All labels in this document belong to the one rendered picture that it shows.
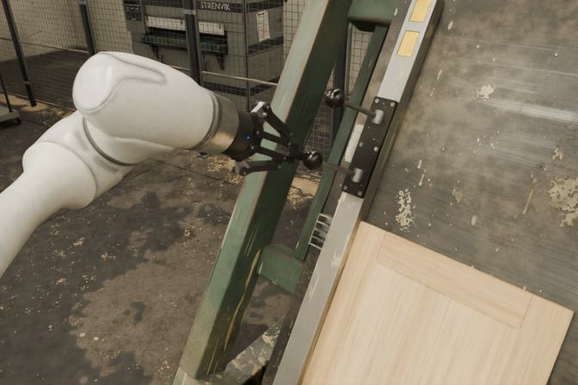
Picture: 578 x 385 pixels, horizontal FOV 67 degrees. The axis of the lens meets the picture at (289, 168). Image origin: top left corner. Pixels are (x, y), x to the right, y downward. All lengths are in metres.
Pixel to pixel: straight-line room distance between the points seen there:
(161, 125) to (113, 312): 2.22
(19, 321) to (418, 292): 2.37
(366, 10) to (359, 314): 0.67
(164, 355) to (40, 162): 1.89
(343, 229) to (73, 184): 0.50
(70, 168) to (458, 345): 0.66
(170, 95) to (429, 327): 0.59
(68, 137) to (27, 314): 2.32
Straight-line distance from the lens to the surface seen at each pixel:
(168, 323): 2.56
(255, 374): 1.28
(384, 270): 0.87
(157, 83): 0.54
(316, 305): 0.91
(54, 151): 0.62
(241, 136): 0.65
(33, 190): 0.59
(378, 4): 1.08
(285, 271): 1.04
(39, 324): 2.81
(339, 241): 0.88
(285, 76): 1.02
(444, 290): 0.83
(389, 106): 0.87
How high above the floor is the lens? 1.79
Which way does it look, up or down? 27 degrees down
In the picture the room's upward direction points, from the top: straight up
